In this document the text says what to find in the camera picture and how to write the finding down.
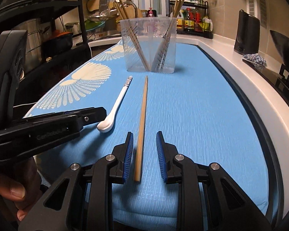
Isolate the black spice rack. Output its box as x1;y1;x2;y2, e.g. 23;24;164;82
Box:
169;0;213;39

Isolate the white power cable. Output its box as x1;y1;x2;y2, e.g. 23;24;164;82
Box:
13;42;92;108

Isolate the green plastic bowl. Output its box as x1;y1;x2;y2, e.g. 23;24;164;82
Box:
84;19;105;31

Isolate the chrome kitchen faucet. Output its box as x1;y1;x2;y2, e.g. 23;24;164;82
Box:
122;1;138;19

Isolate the metal strainer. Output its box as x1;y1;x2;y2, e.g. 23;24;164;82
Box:
88;14;114;23

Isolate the yellow cooking oil bottle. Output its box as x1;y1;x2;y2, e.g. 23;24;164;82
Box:
176;10;186;31

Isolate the white spoon with striped handle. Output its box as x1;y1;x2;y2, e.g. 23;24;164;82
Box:
97;75;133;133

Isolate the black wok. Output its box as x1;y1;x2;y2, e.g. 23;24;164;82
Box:
270;29;289;64

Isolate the black pot with orange lid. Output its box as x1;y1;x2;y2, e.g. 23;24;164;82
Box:
42;30;74;56

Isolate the black metal shelf rack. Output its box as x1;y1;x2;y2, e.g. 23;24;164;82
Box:
0;0;92;107

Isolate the blue patterned table cloth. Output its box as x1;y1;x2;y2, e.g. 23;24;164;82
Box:
23;40;278;231

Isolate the black gas stove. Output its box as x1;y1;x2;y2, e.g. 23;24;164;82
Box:
242;58;289;106

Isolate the blue white dish cloth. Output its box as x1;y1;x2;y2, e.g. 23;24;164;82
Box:
242;54;268;67

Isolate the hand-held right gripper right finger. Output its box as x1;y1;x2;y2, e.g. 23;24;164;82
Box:
156;131;271;231

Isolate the black electric kettle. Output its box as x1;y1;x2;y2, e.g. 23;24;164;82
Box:
234;10;260;55

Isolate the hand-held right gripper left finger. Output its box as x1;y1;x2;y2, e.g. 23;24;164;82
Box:
18;132;134;231

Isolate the person's left hand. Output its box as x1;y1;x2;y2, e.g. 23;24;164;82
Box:
0;160;42;222

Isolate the clear plastic utensil container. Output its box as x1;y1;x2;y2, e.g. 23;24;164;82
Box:
119;17;178;74

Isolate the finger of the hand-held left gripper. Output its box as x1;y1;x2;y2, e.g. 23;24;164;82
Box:
61;106;107;128

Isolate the dark brown wooden chopstick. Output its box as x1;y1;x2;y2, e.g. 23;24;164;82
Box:
117;0;151;70
114;3;148;70
116;1;150;70
118;0;152;70

